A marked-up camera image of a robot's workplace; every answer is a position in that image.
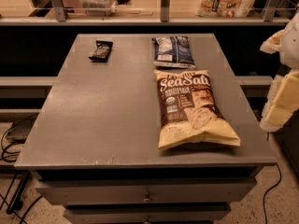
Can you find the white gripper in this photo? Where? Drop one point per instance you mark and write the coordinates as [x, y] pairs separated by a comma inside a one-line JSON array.
[[291, 46]]

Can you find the black rxbar chocolate bar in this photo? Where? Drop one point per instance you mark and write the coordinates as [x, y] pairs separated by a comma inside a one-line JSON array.
[[102, 52]]

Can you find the printed snack bag on shelf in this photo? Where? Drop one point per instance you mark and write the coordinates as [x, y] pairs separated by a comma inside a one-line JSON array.
[[224, 8]]

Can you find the sea salt tortilla chips bag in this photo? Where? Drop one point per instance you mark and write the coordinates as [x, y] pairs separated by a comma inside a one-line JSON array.
[[188, 111]]

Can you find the blue chip bag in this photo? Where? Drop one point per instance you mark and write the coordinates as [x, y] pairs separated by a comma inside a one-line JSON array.
[[173, 51]]

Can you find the clear plastic container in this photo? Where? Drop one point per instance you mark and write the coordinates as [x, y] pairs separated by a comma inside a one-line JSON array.
[[98, 0]]

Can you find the grey table with drawers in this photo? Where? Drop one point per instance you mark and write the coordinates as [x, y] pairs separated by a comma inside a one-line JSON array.
[[94, 146]]

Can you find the black power adapter box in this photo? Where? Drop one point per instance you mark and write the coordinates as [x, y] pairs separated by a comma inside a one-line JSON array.
[[19, 131]]

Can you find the metal shelf rack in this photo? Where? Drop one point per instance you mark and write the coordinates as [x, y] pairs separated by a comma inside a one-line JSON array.
[[139, 12]]

